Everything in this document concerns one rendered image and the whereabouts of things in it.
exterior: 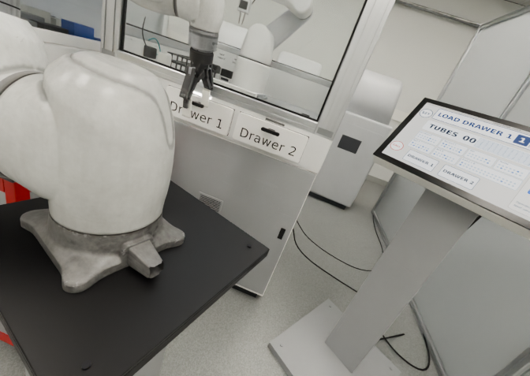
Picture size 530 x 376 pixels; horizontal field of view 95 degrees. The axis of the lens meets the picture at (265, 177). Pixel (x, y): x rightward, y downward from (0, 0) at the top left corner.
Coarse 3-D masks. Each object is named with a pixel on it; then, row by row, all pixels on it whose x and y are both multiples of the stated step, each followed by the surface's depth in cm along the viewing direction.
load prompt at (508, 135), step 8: (440, 112) 85; (448, 112) 84; (440, 120) 83; (448, 120) 82; (456, 120) 81; (464, 120) 80; (472, 120) 79; (472, 128) 78; (480, 128) 77; (488, 128) 76; (496, 128) 75; (504, 128) 74; (488, 136) 75; (496, 136) 74; (504, 136) 73; (512, 136) 72; (520, 136) 72; (528, 136) 71; (520, 144) 70; (528, 144) 70
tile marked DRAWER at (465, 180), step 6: (444, 168) 74; (450, 168) 74; (438, 174) 74; (444, 174) 74; (450, 174) 73; (456, 174) 72; (462, 174) 72; (468, 174) 71; (450, 180) 72; (456, 180) 72; (462, 180) 71; (468, 180) 70; (474, 180) 70; (462, 186) 70; (468, 186) 69; (474, 186) 69
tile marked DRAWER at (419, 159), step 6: (408, 156) 81; (414, 156) 80; (420, 156) 79; (426, 156) 78; (414, 162) 79; (420, 162) 78; (426, 162) 77; (432, 162) 77; (438, 162) 76; (426, 168) 76; (432, 168) 76
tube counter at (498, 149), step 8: (464, 136) 77; (472, 136) 76; (472, 144) 75; (480, 144) 74; (488, 144) 74; (496, 144) 73; (496, 152) 72; (504, 152) 71; (512, 152) 70; (520, 152) 69; (512, 160) 69; (520, 160) 68; (528, 160) 68
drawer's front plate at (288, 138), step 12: (240, 120) 96; (252, 120) 95; (240, 132) 98; (252, 132) 97; (264, 132) 96; (288, 132) 94; (252, 144) 98; (264, 144) 97; (276, 144) 96; (288, 144) 96; (300, 144) 94; (288, 156) 97; (300, 156) 96
